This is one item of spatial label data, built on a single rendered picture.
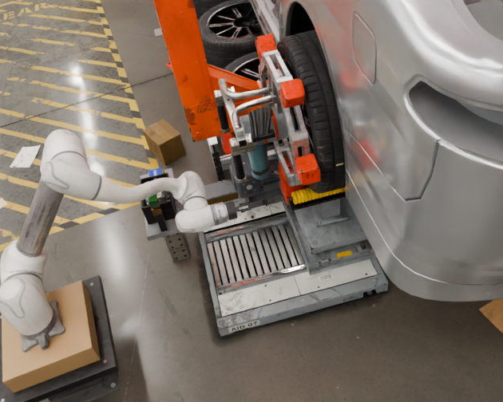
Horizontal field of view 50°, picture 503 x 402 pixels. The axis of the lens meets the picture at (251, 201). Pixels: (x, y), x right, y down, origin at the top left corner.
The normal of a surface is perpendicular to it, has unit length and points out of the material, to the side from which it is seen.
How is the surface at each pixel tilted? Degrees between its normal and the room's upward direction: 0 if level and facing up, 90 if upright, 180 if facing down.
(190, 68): 90
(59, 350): 1
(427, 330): 0
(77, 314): 1
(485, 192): 89
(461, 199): 89
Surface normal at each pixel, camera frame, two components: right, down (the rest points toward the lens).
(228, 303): -0.14, -0.68
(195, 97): 0.22, 0.69
